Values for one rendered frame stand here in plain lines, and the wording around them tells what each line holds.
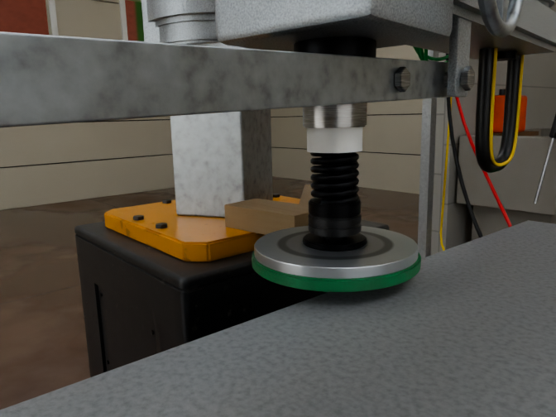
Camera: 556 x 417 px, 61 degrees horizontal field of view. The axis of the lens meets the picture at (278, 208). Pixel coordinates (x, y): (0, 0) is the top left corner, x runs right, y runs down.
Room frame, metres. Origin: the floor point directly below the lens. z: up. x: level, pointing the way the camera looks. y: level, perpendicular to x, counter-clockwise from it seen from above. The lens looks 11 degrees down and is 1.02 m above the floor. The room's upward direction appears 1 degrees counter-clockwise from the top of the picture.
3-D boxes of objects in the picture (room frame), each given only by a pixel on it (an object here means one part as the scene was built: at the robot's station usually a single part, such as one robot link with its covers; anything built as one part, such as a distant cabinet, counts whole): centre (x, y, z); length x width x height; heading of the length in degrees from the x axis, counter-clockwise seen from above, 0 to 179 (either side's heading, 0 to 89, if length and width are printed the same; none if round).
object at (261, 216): (0.99, 0.01, 0.81); 0.20 x 0.10 x 0.05; 48
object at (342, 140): (0.61, -0.07, 0.99); 0.07 x 0.07 x 0.04
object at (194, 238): (1.21, 0.13, 0.76); 0.49 x 0.49 x 0.05; 40
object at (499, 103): (3.46, -1.68, 1.00); 0.50 x 0.22 x 0.33; 131
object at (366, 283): (0.61, -0.07, 0.84); 0.22 x 0.22 x 0.04
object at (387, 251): (0.61, -0.07, 0.85); 0.21 x 0.21 x 0.01
